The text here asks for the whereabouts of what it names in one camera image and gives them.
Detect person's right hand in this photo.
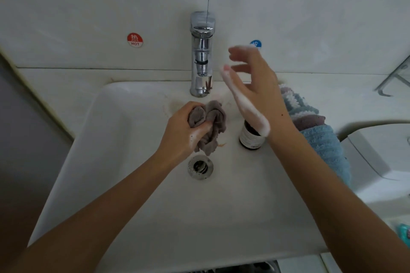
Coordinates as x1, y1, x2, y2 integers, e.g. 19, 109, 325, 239
221, 44, 297, 149

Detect person's left hand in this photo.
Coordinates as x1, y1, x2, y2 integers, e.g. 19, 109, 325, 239
154, 101, 214, 169

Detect grey stained cloth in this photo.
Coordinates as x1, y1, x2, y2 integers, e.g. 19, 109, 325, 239
187, 100, 229, 157

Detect grey yellow striped cloth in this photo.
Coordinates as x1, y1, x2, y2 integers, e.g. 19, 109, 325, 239
281, 86, 319, 118

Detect blue stained cloth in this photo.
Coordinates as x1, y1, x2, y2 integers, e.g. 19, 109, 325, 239
300, 124, 353, 189

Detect white ceramic sink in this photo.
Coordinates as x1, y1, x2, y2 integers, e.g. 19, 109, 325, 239
27, 81, 360, 273

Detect person's right forearm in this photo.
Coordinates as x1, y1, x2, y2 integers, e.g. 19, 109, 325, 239
270, 128, 410, 273

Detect person's left forearm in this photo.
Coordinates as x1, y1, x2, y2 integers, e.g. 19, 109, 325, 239
6, 153, 170, 273

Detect metal sink drain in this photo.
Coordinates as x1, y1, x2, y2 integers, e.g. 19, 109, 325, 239
187, 155, 215, 180

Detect black pump soap bottle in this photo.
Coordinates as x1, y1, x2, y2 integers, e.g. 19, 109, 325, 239
239, 119, 267, 151

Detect chrome faucet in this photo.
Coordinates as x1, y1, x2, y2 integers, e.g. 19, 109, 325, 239
189, 11, 217, 98

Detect red round sticker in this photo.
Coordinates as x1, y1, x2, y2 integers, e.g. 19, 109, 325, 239
126, 32, 144, 48

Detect white toilet tank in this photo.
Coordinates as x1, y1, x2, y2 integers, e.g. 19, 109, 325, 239
340, 124, 410, 216

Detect gray patterned trousers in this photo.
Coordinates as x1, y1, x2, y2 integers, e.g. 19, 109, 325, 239
186, 260, 281, 273

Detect white toilet lid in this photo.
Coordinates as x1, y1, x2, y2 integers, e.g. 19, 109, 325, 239
368, 215, 410, 273

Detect teal tube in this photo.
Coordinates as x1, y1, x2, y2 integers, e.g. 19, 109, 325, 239
396, 224, 410, 248

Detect metal wall shelf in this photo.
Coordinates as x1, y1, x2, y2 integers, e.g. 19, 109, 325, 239
376, 55, 410, 98

